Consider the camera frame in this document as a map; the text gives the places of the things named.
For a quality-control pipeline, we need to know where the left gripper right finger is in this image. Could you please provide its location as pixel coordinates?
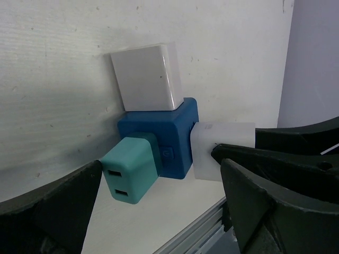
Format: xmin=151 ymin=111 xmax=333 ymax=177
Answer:
xmin=220 ymin=159 xmax=338 ymax=253

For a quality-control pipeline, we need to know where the white charger plug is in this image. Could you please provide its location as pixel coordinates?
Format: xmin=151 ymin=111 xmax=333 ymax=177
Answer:
xmin=110 ymin=42 xmax=184 ymax=112
xmin=190 ymin=122 xmax=256 ymax=182

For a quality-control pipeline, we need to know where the dark blue cube socket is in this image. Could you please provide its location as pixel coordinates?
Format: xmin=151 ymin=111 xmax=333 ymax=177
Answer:
xmin=117 ymin=97 xmax=199 ymax=179

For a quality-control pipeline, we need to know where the aluminium front rail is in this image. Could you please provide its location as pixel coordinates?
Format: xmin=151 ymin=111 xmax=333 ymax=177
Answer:
xmin=155 ymin=198 xmax=240 ymax=254

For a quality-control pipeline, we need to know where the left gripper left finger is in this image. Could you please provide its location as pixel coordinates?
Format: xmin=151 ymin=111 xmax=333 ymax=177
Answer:
xmin=1 ymin=160 xmax=102 ymax=253

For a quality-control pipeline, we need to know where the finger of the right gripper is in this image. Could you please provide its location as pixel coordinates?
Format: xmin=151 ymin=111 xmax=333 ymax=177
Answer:
xmin=222 ymin=147 xmax=338 ymax=204
xmin=255 ymin=117 xmax=338 ymax=155

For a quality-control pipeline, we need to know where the teal dual usb charger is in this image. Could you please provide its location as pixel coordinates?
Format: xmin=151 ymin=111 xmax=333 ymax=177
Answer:
xmin=100 ymin=132 xmax=163 ymax=204

